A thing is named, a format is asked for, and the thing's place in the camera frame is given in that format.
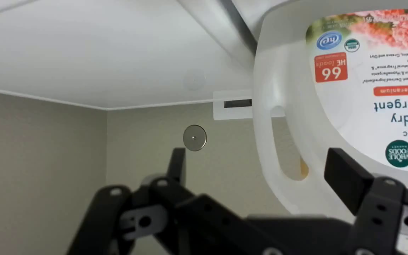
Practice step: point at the white laundry detergent bottle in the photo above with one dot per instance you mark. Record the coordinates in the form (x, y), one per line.
(290, 79)

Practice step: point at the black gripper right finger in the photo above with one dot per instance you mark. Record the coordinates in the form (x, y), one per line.
(383, 212)

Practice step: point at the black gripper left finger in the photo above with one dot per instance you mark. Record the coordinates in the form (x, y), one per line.
(205, 221)

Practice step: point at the round metal wall plate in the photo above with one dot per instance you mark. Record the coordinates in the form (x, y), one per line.
(195, 137)

